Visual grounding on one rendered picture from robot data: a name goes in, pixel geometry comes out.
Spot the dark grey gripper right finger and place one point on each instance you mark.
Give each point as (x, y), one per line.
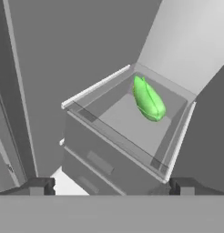
(186, 185)

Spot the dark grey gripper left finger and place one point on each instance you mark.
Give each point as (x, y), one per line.
(38, 185)

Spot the grey lower freezer drawer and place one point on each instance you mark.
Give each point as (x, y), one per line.
(86, 176)

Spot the grey freezer rack drawer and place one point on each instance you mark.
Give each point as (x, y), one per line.
(123, 130)

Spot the grey freezer door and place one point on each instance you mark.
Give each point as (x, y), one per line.
(13, 100)

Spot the green corn in husk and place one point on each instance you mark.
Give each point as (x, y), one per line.
(148, 100)

